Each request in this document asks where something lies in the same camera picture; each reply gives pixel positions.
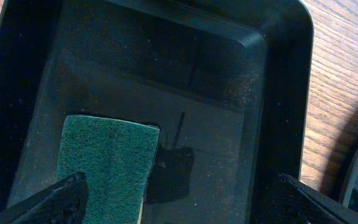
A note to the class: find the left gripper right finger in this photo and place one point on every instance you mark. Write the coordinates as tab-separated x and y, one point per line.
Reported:
287	200

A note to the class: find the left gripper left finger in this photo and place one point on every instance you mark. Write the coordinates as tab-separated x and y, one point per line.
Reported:
61	203

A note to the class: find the green yellow sponge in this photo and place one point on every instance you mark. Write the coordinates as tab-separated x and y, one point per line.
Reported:
116	156

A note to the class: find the black rectangular tray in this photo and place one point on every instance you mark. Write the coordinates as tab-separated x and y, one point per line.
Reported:
225	81

